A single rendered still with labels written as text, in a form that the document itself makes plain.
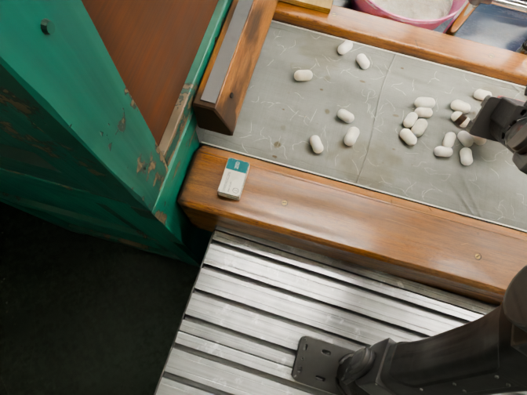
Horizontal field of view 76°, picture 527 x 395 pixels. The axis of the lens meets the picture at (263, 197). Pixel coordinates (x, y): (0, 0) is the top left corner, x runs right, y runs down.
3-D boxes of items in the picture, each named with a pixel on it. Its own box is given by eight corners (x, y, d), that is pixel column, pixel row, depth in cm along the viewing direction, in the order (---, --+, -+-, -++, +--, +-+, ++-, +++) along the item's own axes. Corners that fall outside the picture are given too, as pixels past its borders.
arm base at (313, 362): (310, 338, 49) (297, 389, 47) (443, 382, 48) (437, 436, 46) (301, 333, 57) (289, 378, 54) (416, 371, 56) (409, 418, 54)
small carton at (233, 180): (239, 201, 53) (239, 197, 51) (218, 195, 53) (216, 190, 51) (249, 167, 55) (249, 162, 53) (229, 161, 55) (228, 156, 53)
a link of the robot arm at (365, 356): (370, 346, 44) (348, 387, 42) (430, 389, 43) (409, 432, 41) (354, 342, 50) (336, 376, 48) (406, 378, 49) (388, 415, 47)
